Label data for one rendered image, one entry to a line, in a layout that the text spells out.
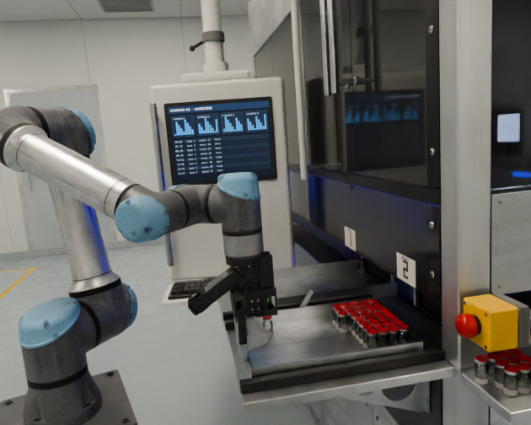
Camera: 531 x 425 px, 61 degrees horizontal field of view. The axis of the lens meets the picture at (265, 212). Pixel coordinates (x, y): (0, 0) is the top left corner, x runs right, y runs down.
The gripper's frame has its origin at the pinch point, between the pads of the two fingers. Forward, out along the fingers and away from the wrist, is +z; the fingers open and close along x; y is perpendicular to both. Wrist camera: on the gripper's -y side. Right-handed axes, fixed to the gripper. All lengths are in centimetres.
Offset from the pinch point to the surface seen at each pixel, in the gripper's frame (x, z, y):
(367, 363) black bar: -8.0, 1.5, 22.6
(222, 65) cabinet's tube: 94, -69, 10
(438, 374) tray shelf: -10.9, 4.3, 35.5
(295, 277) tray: 53, 3, 24
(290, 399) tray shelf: -11.0, 4.1, 7.0
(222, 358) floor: 181, 91, 5
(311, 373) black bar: -8.0, 1.5, 11.8
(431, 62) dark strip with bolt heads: -4, -53, 39
